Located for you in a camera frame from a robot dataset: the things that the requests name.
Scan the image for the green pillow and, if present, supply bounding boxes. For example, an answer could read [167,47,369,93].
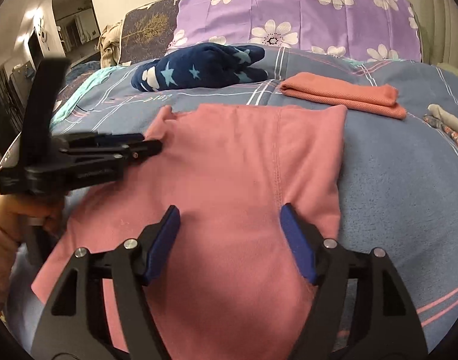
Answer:
[437,63,458,77]

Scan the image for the floral patterned garment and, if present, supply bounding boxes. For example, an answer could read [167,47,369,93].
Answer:
[423,115,458,147]

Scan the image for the peach fleece sleeve forearm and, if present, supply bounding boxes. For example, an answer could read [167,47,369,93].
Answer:
[0,214,23,314]

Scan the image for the beige grey folded clothes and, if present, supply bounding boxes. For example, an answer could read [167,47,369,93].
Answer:
[428,104,458,133]

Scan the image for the dark tree-print pillow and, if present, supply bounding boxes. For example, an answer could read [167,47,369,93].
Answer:
[119,0,180,64]

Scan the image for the blue plaid bed cover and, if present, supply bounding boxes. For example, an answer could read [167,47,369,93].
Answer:
[56,48,458,347]

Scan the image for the dark unicorn print bedsheet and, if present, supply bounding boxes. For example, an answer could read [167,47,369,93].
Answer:
[0,67,102,192]

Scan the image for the person's left hand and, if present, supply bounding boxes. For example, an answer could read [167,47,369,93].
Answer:
[0,194,65,241]

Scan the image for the purple floral pillow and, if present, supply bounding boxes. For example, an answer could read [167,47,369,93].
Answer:
[168,0,422,62]

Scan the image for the pink long-sleeve shirt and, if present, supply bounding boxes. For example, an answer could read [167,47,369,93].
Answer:
[32,104,347,359]

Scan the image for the folded orange garment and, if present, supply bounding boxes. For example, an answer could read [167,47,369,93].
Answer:
[279,72,406,120]

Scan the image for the beige knitted garment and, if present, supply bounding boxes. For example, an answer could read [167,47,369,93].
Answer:
[97,20,122,68]

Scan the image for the navy star fleece blanket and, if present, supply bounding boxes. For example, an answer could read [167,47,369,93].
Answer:
[131,42,268,92]

